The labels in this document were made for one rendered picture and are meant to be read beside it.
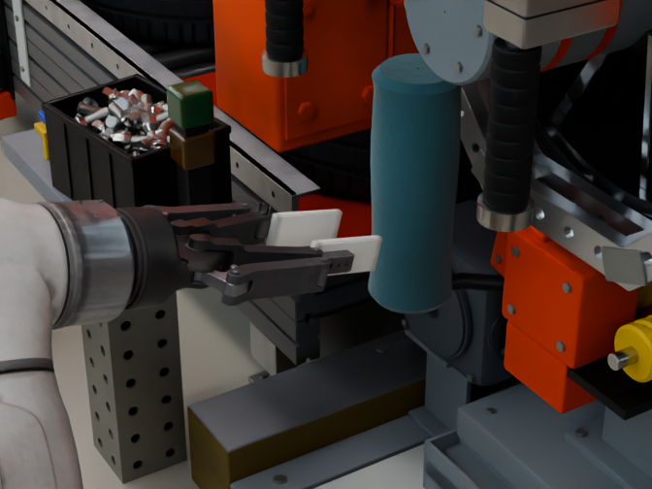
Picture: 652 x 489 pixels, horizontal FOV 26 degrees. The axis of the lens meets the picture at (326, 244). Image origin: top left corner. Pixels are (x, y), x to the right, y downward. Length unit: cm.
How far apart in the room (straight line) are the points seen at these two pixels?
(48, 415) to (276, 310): 111
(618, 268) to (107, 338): 78
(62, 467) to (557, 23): 46
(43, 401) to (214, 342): 136
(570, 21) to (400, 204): 42
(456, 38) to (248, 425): 82
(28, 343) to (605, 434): 93
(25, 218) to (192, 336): 135
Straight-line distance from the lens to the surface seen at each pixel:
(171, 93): 154
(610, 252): 135
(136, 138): 166
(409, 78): 136
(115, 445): 199
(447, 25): 122
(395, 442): 194
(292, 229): 116
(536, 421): 176
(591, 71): 148
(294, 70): 134
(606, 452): 171
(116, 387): 192
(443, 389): 193
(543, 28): 102
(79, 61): 250
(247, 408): 192
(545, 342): 146
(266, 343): 208
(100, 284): 99
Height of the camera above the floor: 129
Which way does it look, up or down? 31 degrees down
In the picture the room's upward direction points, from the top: straight up
